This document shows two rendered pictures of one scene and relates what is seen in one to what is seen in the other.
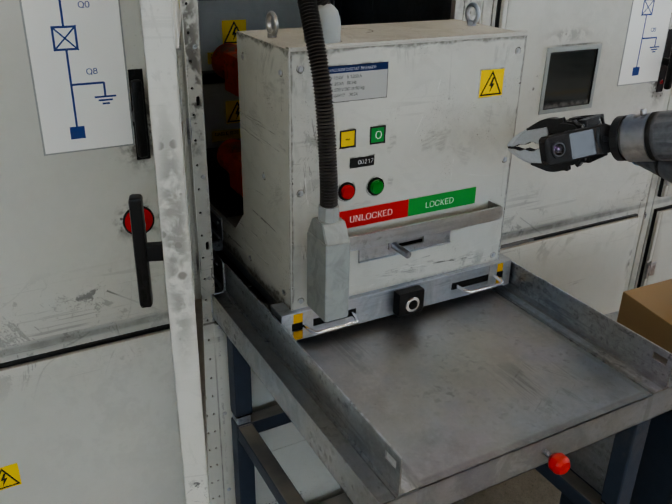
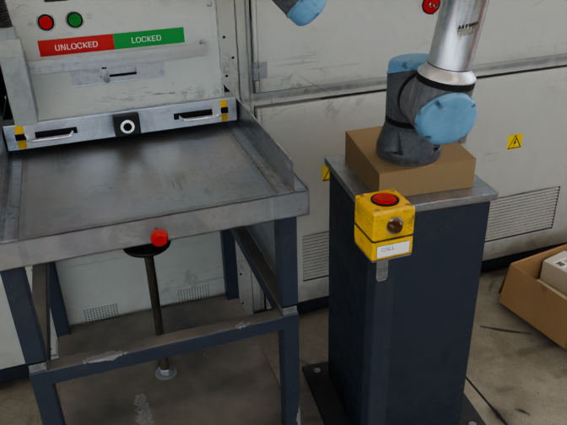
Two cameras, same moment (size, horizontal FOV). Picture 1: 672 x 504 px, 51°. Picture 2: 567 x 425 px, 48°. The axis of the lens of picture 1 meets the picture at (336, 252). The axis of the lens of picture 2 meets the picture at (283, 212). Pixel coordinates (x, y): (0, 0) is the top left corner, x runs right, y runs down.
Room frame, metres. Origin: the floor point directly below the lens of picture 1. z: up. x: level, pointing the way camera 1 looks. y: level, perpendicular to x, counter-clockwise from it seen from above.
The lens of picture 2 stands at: (-0.10, -0.78, 1.41)
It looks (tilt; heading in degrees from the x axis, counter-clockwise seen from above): 28 degrees down; 11
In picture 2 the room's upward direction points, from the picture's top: 2 degrees counter-clockwise
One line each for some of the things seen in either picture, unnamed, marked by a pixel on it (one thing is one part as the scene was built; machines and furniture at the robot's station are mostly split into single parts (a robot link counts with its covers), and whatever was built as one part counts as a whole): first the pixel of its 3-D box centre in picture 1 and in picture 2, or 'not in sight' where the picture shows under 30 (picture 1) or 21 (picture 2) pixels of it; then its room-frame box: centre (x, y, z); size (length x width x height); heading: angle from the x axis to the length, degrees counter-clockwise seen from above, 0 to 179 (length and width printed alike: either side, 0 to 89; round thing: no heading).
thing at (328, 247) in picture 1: (327, 265); (18, 80); (1.09, 0.01, 1.04); 0.08 x 0.05 x 0.17; 29
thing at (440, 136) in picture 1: (411, 176); (109, 13); (1.25, -0.14, 1.15); 0.48 x 0.01 x 0.48; 119
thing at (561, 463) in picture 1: (554, 460); (158, 235); (0.87, -0.35, 0.82); 0.04 x 0.03 x 0.03; 29
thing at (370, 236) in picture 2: not in sight; (383, 224); (0.91, -0.76, 0.85); 0.08 x 0.08 x 0.10; 29
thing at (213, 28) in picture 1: (234, 36); not in sight; (2.02, 0.29, 1.28); 0.58 x 0.02 x 0.19; 119
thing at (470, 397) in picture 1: (422, 346); (134, 162); (1.19, -0.17, 0.82); 0.68 x 0.62 x 0.06; 29
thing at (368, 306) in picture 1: (398, 293); (125, 120); (1.26, -0.13, 0.90); 0.54 x 0.05 x 0.06; 119
